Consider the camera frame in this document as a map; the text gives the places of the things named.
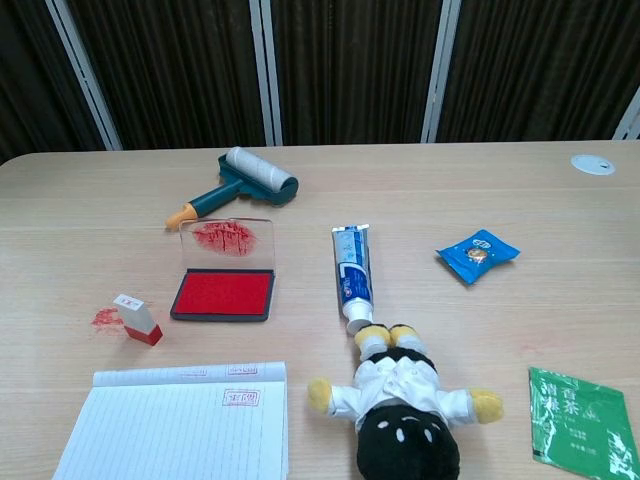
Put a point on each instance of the white lined notepad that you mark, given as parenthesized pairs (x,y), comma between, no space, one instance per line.
(175,435)

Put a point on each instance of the red and white stamp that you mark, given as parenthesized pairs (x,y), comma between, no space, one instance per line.
(136,319)

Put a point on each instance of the teal lint roller orange tip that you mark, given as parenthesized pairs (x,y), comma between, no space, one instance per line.
(260,175)

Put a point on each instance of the silver partition post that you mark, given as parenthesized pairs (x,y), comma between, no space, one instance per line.
(631,120)
(440,75)
(85,75)
(267,75)

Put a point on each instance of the red ink pad clear lid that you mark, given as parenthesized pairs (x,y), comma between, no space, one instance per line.
(222,295)

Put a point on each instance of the green tea packet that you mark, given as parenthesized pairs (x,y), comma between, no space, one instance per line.
(575,420)

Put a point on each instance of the black plush doll white shirt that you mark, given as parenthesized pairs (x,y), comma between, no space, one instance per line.
(400,390)

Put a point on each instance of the blue snack packet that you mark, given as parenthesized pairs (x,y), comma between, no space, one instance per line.
(477,255)

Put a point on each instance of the blue white toothpaste tube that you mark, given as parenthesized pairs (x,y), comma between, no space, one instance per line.
(355,272)

